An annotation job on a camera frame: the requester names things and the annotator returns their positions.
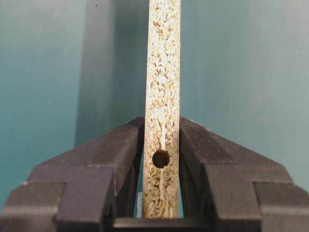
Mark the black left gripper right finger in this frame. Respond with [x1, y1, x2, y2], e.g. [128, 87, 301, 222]
[180, 118, 309, 232]

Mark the white particle wooden board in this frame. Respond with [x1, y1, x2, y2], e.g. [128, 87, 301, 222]
[142, 0, 181, 218]

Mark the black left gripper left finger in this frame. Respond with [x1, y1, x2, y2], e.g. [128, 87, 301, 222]
[0, 117, 144, 232]

